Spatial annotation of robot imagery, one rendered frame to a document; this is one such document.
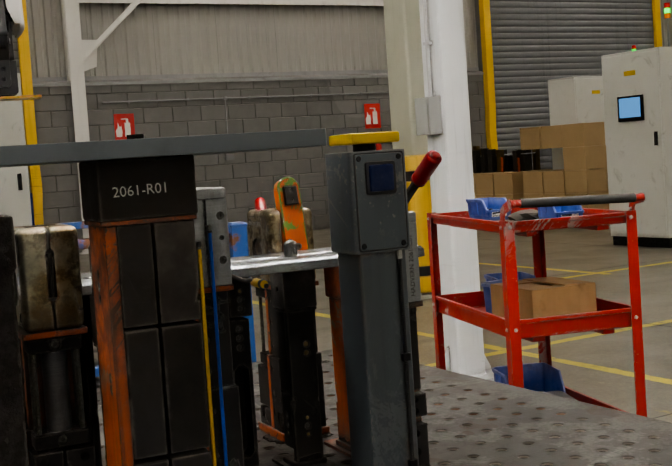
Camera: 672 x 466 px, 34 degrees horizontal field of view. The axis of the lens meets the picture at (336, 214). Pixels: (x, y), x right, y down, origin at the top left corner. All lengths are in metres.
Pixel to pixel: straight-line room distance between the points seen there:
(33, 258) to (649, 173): 10.50
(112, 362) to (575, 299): 2.60
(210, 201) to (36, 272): 0.21
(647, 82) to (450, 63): 6.31
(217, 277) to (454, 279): 4.09
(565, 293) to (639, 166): 8.11
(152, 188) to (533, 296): 2.49
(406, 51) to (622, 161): 3.91
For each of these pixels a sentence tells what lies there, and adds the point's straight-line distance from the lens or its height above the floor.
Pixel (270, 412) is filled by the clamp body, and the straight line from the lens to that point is 1.78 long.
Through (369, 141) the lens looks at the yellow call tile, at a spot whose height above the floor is 1.15.
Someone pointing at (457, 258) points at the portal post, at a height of 0.60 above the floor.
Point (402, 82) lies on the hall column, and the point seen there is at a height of 1.67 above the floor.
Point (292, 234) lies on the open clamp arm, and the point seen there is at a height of 1.02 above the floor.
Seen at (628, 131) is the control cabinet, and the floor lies 1.19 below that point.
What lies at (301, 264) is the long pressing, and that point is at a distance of 1.46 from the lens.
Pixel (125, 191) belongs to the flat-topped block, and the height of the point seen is 1.12.
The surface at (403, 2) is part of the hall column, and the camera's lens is 8.57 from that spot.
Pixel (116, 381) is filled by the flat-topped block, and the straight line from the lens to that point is 1.11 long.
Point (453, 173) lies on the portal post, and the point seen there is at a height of 1.02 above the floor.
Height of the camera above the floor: 1.14
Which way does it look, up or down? 3 degrees down
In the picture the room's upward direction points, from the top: 4 degrees counter-clockwise
